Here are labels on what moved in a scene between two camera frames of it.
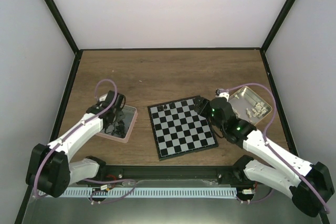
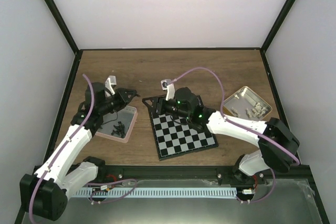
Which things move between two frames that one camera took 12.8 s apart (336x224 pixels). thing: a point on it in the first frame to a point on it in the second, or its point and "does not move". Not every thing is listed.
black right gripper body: (204, 105) to (165, 109)
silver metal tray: (248, 105) does not move
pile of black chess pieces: (119, 131) does not move
